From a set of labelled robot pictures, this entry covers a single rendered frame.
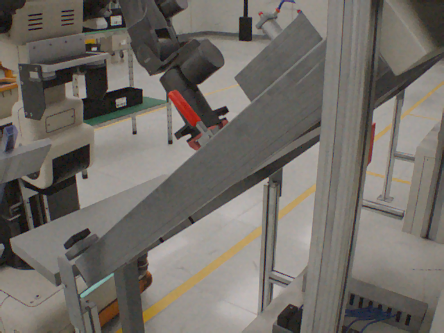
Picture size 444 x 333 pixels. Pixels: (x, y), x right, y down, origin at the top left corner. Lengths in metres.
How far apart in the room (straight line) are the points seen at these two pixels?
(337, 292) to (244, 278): 1.59
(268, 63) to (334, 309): 0.29
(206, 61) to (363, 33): 0.43
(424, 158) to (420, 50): 1.57
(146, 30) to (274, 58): 0.37
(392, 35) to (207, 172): 0.29
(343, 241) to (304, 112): 0.14
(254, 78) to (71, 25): 0.99
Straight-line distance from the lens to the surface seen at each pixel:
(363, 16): 0.41
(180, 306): 1.94
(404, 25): 0.46
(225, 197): 1.23
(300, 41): 0.53
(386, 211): 2.12
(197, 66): 0.81
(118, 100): 3.43
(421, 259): 1.19
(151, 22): 0.87
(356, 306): 0.98
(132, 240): 0.76
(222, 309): 1.92
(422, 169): 2.04
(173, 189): 0.65
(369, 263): 1.14
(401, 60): 0.47
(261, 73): 0.56
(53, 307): 1.59
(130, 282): 1.47
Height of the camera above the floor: 1.24
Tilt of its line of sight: 22 degrees down
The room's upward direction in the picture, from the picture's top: straight up
